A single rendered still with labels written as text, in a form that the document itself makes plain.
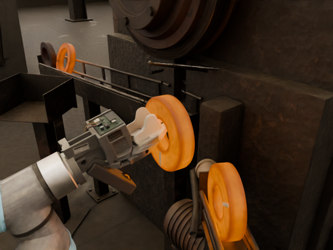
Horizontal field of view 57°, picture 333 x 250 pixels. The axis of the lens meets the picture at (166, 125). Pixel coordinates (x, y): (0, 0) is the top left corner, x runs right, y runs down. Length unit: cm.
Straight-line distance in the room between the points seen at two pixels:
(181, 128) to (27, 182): 27
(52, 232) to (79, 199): 121
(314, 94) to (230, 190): 32
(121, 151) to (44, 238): 19
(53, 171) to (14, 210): 8
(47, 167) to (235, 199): 33
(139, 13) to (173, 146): 42
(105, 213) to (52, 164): 115
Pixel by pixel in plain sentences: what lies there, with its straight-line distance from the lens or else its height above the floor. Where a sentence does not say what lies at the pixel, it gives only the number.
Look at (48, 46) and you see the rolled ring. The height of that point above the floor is 73.
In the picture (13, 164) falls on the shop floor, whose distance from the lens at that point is 222.
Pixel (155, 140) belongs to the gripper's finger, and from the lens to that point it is 58.
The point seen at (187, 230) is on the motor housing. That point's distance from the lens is 86.
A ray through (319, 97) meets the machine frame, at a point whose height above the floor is 87.
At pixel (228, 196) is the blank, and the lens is 58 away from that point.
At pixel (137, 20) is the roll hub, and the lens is 87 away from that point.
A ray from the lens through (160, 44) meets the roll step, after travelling 91.
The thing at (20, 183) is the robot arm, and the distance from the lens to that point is 55.
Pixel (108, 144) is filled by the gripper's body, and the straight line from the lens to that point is 54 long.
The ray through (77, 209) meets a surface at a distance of 173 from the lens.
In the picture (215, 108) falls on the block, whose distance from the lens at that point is 82.
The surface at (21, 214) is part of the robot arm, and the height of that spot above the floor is 78.
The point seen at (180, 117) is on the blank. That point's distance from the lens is 57.
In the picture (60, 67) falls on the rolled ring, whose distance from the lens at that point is 185.
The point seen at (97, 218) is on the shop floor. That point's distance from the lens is 166.
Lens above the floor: 113
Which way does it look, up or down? 27 degrees down
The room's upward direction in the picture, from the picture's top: straight up
